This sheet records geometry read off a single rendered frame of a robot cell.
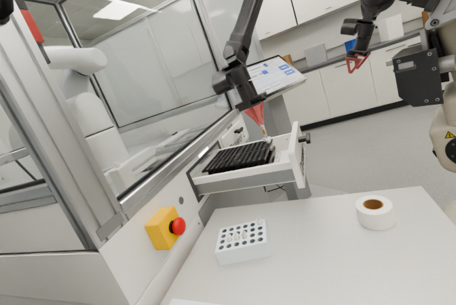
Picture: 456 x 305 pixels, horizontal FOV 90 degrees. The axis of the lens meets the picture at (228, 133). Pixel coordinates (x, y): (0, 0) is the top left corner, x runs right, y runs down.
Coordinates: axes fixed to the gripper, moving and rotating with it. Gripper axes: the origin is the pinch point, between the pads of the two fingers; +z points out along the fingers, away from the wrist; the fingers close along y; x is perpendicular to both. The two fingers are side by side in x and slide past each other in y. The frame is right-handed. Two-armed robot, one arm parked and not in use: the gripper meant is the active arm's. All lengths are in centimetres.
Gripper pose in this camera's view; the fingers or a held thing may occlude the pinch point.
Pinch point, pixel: (260, 123)
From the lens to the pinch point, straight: 78.4
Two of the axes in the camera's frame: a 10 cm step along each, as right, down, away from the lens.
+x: 3.7, -3.3, 8.7
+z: 4.1, 9.0, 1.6
